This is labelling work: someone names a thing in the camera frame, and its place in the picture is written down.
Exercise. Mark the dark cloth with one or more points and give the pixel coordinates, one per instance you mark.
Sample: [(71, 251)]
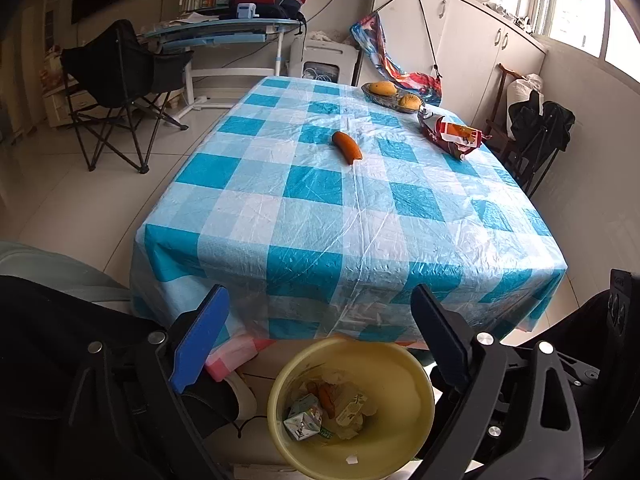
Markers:
[(30, 360)]

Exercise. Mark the low white shelf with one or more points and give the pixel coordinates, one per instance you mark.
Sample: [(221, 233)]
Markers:
[(65, 95)]

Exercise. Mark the small white paper towel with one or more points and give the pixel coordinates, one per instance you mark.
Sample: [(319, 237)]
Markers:
[(357, 427)]

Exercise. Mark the colourful printed cloth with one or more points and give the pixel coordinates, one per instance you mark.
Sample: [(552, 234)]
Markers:
[(395, 60)]

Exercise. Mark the black jacket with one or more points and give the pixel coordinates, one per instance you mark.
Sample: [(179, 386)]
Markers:
[(540, 125)]

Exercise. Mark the white storage box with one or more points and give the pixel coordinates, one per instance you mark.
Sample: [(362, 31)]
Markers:
[(325, 60)]

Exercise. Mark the silver printed drink carton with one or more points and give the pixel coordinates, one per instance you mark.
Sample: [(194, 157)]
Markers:
[(302, 417)]

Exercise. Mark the yellow mango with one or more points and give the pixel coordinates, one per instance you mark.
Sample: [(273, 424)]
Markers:
[(382, 88), (410, 101)]

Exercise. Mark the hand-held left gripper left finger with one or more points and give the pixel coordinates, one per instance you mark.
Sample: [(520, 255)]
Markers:
[(200, 340)]

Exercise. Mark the red orange snack packet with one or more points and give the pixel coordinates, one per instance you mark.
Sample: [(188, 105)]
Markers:
[(450, 132)]

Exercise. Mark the black folding chair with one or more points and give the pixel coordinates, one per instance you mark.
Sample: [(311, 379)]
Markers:
[(115, 70)]

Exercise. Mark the white cloth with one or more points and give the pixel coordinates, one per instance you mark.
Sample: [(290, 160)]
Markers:
[(325, 37)]

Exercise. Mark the white paper scrap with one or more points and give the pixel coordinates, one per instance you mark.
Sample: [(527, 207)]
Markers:
[(351, 459)]

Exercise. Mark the blue checkered tablecloth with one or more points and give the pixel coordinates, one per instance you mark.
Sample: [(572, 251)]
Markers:
[(325, 200)]

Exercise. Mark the small blue device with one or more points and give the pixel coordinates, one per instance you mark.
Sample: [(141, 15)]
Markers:
[(247, 11)]

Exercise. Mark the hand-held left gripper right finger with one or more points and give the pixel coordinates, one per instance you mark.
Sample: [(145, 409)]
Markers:
[(440, 330)]

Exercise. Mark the white slipper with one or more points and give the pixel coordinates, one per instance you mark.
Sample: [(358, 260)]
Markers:
[(246, 397)]

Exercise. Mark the white cabinet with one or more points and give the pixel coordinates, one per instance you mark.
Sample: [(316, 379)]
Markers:
[(475, 45)]

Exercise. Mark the window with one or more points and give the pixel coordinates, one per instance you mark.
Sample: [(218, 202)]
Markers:
[(580, 10)]

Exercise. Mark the dish with yellow mangoes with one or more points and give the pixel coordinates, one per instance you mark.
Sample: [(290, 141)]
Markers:
[(387, 100)]

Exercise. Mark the blue white adjustable desk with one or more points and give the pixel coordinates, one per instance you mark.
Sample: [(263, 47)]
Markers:
[(220, 32)]

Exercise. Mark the wooden chair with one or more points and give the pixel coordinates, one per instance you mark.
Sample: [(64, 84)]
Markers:
[(502, 110)]

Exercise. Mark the yellow plastic bin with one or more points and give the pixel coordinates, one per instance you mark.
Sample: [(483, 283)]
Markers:
[(400, 400)]

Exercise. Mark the white plastic bag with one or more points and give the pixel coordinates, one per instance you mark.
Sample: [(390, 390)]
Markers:
[(522, 90)]

